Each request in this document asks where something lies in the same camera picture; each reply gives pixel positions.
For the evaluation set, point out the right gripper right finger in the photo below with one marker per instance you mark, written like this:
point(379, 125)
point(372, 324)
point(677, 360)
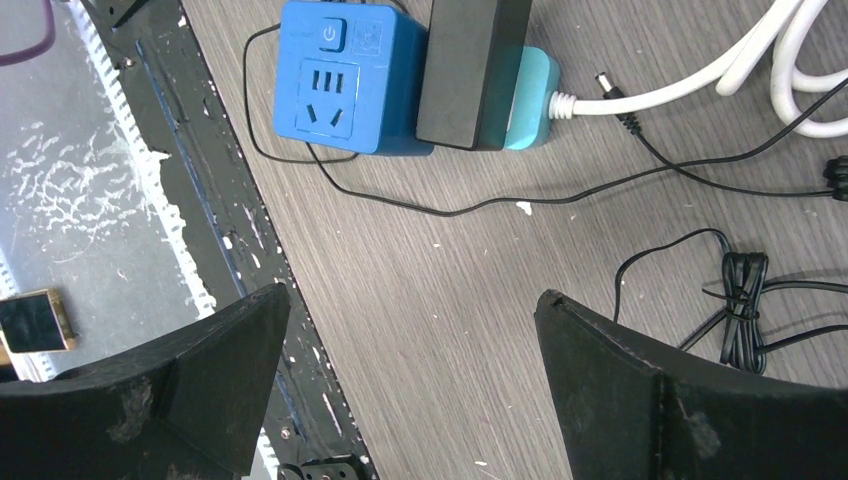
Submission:
point(631, 407)

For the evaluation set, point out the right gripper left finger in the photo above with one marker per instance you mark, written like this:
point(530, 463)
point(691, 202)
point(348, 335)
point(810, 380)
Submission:
point(187, 405)

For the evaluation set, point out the black power adapter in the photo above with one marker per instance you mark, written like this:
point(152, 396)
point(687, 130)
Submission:
point(471, 68)

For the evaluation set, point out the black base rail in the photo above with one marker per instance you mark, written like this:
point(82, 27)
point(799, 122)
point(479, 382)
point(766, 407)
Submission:
point(167, 94)

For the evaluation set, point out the teal usb power strip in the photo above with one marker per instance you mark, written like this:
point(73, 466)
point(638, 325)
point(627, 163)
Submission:
point(529, 122)

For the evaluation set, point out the blue cube socket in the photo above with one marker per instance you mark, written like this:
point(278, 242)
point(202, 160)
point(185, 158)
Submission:
point(349, 76)

